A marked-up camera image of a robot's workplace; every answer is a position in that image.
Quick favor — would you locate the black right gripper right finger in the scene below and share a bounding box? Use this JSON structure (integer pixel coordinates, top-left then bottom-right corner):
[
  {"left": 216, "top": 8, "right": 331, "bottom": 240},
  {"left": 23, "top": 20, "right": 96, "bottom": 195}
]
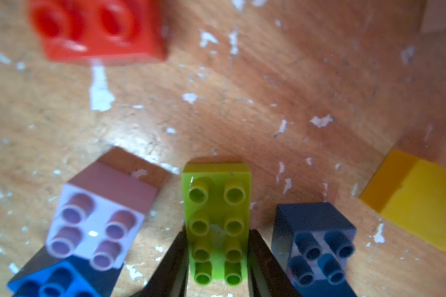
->
[{"left": 247, "top": 230, "right": 301, "bottom": 297}]

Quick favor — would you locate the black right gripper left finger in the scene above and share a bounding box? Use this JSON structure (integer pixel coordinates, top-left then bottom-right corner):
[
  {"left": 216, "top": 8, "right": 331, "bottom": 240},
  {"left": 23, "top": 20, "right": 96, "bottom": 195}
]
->
[{"left": 132, "top": 230, "right": 189, "bottom": 297}]

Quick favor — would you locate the dark blue lego brick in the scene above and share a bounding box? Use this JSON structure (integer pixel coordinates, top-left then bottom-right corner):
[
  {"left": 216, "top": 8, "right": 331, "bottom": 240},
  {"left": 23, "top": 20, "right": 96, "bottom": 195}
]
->
[{"left": 271, "top": 202, "right": 357, "bottom": 297}]

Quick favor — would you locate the lime green lego brick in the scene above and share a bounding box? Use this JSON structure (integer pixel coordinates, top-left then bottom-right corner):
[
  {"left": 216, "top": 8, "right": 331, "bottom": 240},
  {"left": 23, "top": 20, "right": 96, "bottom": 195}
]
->
[{"left": 181, "top": 163, "right": 252, "bottom": 286}]

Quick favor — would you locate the lilac lego brick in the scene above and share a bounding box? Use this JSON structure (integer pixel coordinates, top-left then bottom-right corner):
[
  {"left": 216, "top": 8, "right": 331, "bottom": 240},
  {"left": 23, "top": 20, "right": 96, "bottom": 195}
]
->
[{"left": 45, "top": 162, "right": 157, "bottom": 271}]

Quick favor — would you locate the yellow lego brick small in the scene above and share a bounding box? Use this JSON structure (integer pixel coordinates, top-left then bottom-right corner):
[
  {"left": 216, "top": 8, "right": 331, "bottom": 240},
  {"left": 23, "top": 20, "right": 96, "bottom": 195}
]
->
[{"left": 360, "top": 149, "right": 446, "bottom": 252}]

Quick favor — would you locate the blue lego brick square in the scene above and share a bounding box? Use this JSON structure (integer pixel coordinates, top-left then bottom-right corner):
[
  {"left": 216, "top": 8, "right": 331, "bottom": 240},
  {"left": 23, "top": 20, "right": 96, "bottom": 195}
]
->
[{"left": 7, "top": 247, "right": 122, "bottom": 297}]

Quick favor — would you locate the red lego brick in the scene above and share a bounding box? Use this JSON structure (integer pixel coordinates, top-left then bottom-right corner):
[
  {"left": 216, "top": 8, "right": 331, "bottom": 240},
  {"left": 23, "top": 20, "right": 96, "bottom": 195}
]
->
[{"left": 27, "top": 0, "right": 167, "bottom": 64}]

